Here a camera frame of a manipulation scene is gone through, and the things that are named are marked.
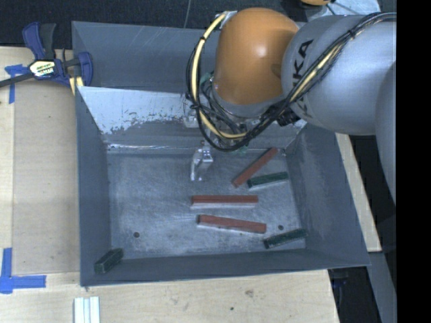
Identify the pale flat board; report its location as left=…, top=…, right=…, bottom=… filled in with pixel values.
left=12, top=77, right=81, bottom=276

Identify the dark green flat block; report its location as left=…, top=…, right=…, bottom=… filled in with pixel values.
left=263, top=228, right=308, bottom=250
left=94, top=248, right=125, bottom=275
left=246, top=172, right=290, bottom=190

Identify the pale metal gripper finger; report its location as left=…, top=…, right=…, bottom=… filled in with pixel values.
left=202, top=147, right=214, bottom=172
left=190, top=149, right=204, bottom=182

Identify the black cylinder on white bracket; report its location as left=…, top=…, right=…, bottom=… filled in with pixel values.
left=276, top=110, right=308, bottom=137

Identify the red-brown flat block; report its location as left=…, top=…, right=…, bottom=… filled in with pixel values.
left=196, top=214, right=268, bottom=235
left=231, top=147, right=279, bottom=188
left=191, top=194, right=259, bottom=210

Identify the grey metal bin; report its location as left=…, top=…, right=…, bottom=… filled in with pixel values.
left=71, top=20, right=372, bottom=287

